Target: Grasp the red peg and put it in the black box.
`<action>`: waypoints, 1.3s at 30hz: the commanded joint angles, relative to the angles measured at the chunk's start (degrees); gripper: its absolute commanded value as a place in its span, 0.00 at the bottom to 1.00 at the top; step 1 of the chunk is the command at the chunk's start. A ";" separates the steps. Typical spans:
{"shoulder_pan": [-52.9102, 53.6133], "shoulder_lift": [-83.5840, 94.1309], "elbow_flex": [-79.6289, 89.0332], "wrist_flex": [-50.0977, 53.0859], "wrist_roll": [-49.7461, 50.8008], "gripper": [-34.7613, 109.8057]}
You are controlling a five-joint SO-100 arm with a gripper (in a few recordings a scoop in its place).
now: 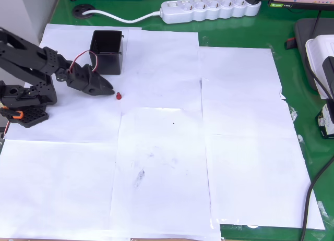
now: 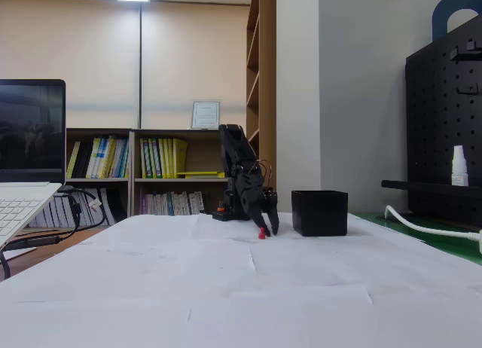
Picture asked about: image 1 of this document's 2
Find red white servo cable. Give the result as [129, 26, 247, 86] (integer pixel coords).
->
[68, 50, 101, 74]

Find small red black clip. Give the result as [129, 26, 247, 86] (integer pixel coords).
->
[284, 37, 297, 50]

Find white plastic stand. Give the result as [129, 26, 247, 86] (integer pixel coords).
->
[305, 34, 334, 100]

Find black round cable grommet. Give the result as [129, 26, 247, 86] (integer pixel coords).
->
[73, 5, 96, 19]

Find thin black monitor cable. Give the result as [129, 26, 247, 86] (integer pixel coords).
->
[316, 10, 323, 36]

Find white power cable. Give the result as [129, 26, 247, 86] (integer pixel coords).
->
[82, 9, 162, 24]

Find black square box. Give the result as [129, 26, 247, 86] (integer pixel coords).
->
[88, 30, 125, 76]

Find white paper sheet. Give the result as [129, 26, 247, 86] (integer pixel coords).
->
[109, 107, 222, 241]
[120, 29, 204, 119]
[0, 139, 121, 239]
[205, 133, 326, 230]
[4, 23, 143, 144]
[197, 46, 287, 100]
[200, 78, 298, 137]

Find thick black cable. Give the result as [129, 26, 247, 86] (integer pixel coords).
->
[300, 157, 334, 241]

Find orange black table clamp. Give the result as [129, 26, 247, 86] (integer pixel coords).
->
[0, 106, 25, 121]

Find dark grey pad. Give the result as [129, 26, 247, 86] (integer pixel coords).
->
[294, 18, 334, 92]

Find white power strip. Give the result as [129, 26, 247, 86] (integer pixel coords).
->
[160, 0, 261, 25]

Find black device cable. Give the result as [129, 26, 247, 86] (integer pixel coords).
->
[312, 65, 334, 101]

